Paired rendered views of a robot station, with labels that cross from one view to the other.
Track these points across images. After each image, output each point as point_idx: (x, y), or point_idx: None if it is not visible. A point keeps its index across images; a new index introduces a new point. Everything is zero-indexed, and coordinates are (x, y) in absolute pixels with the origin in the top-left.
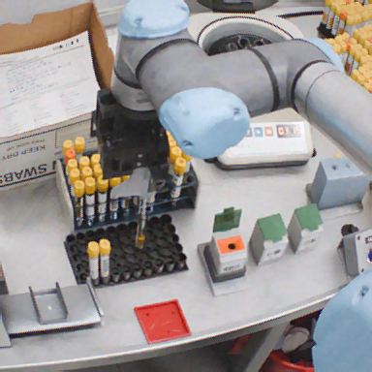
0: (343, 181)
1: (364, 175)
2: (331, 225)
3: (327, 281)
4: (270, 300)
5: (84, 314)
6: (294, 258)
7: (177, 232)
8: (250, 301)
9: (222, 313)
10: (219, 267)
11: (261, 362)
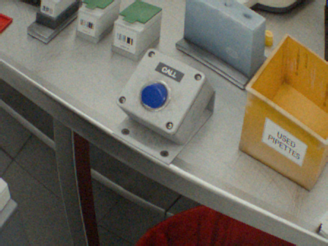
0: (209, 12)
1: (239, 25)
2: (187, 64)
3: (102, 99)
4: (45, 65)
5: None
6: (106, 52)
7: None
8: (36, 53)
9: (15, 47)
10: (41, 3)
11: (80, 226)
